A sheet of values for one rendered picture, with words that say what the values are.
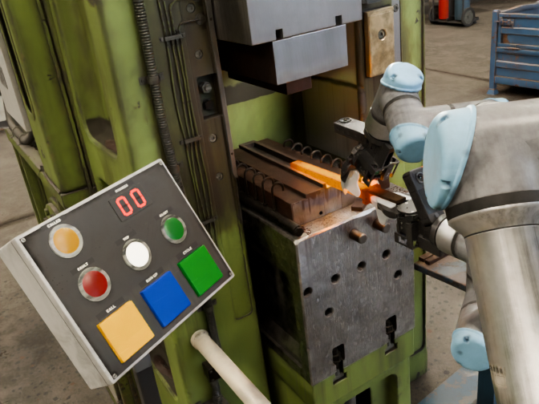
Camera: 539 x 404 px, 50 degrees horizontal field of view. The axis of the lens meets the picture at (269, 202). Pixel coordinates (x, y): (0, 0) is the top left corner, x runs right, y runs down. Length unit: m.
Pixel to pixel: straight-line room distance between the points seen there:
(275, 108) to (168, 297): 0.97
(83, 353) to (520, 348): 0.66
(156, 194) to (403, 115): 0.48
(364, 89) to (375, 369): 0.80
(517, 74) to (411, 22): 3.74
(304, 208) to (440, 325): 1.29
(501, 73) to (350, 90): 3.90
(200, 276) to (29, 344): 1.89
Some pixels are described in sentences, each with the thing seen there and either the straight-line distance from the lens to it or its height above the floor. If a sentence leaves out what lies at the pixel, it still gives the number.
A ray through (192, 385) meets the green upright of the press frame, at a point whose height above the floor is 0.48.
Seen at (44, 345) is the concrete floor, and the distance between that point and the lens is 2.89.
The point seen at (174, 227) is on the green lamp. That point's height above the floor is 1.09.
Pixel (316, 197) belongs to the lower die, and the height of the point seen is 0.97.
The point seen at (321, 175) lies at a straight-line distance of 1.45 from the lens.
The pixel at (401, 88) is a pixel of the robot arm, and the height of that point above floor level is 1.29.
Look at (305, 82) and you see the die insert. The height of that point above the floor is 1.23.
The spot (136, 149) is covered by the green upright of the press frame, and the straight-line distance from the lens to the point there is 1.33.
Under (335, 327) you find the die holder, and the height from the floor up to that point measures 0.62.
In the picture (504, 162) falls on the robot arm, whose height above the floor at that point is 1.33.
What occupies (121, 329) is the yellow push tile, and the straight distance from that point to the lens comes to 1.02.
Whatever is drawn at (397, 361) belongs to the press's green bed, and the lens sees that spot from 1.83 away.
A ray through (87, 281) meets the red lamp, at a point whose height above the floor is 1.10.
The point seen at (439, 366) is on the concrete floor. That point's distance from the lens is 2.39.
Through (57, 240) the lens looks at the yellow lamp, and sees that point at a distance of 1.00.
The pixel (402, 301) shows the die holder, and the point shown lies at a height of 0.59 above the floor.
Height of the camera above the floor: 1.59
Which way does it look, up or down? 25 degrees down
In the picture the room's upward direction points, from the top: 7 degrees counter-clockwise
